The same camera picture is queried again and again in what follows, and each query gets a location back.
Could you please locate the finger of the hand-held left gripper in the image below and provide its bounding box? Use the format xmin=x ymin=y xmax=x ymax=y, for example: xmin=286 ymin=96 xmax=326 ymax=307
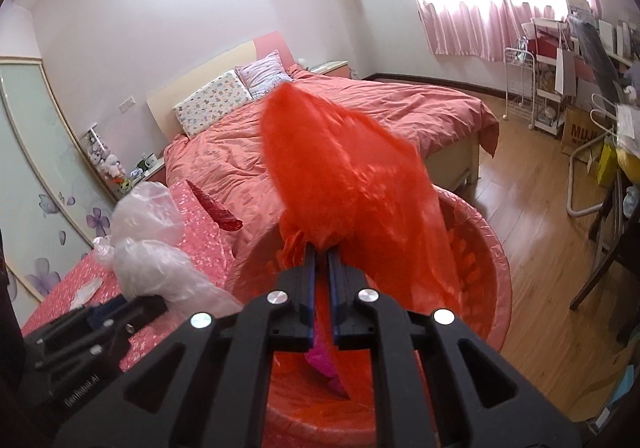
xmin=86 ymin=297 xmax=128 ymax=329
xmin=116 ymin=294 xmax=170 ymax=331

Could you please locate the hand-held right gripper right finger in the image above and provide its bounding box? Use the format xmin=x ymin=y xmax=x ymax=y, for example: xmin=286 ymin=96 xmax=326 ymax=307
xmin=326 ymin=249 xmax=583 ymax=448

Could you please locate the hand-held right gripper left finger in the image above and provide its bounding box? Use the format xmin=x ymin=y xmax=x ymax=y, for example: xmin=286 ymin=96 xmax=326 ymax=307
xmin=54 ymin=247 xmax=318 ymax=448

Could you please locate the translucent white plastic bag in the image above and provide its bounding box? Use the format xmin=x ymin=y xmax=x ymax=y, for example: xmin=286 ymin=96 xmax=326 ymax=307
xmin=94 ymin=182 xmax=244 ymax=319

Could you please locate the pink plastic bag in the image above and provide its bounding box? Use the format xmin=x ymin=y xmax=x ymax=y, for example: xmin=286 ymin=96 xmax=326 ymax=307
xmin=305 ymin=345 xmax=342 ymax=380

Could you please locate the orange plastic bag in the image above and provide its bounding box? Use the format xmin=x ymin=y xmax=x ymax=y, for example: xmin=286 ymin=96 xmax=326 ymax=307
xmin=261 ymin=82 xmax=463 ymax=400

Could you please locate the red plastic laundry basket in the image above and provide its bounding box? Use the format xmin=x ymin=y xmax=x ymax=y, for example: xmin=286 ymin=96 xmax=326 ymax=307
xmin=225 ymin=185 xmax=512 ymax=448

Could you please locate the white tissue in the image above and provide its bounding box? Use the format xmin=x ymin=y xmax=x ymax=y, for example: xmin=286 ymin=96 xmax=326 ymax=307
xmin=72 ymin=278 xmax=104 ymax=307

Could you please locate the pink and white nightstand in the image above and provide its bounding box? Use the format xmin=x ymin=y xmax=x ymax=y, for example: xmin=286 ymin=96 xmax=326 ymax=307
xmin=299 ymin=60 xmax=350 ymax=79
xmin=134 ymin=160 xmax=167 ymax=185

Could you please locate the clear tube of plush toys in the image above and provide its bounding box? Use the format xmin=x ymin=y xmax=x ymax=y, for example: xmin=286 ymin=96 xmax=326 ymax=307
xmin=81 ymin=128 xmax=134 ymax=195

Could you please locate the sliding-door wardrobe with purple flowers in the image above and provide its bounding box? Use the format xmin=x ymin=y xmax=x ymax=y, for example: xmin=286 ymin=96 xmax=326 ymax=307
xmin=0 ymin=56 xmax=122 ymax=325

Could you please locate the bed with salmon duvet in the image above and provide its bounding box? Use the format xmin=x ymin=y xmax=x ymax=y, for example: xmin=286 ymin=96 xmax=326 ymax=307
xmin=164 ymin=65 xmax=501 ymax=249

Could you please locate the floral white pillow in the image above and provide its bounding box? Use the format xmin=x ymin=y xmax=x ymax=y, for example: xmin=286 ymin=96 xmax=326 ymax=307
xmin=172 ymin=70 xmax=254 ymax=139

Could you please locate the pink striped pillow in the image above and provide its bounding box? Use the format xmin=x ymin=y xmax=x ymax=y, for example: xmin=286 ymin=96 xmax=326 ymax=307
xmin=235 ymin=50 xmax=294 ymax=100

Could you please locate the beige and pink headboard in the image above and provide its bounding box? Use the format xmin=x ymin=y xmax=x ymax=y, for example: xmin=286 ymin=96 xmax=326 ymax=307
xmin=146 ymin=32 xmax=297 ymax=139

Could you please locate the dark wooden table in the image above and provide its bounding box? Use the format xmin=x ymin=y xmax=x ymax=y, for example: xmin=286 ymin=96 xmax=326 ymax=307
xmin=569 ymin=172 xmax=640 ymax=345

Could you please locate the yellow bag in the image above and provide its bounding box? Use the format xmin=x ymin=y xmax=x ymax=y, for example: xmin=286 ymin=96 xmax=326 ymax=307
xmin=597 ymin=138 xmax=640 ymax=189

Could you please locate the white tube frame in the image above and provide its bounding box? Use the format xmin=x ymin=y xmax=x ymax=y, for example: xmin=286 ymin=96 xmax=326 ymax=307
xmin=566 ymin=95 xmax=632 ymax=219

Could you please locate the white wire rack cart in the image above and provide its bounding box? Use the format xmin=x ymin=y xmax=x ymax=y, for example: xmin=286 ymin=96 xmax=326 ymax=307
xmin=504 ymin=20 xmax=574 ymax=137

